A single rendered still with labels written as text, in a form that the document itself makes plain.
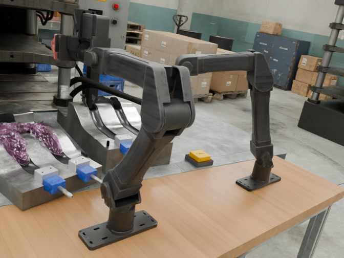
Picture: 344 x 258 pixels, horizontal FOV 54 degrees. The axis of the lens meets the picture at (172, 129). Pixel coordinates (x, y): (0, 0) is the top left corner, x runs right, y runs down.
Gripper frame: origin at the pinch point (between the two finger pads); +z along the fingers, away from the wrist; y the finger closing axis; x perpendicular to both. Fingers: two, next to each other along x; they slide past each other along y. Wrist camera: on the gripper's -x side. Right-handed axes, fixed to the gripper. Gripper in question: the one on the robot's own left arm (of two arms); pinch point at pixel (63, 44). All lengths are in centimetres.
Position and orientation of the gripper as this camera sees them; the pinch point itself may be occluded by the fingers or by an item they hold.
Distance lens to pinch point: 106.8
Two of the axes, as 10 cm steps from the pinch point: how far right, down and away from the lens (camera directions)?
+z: -6.4, -3.3, 6.9
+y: -7.5, 1.0, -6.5
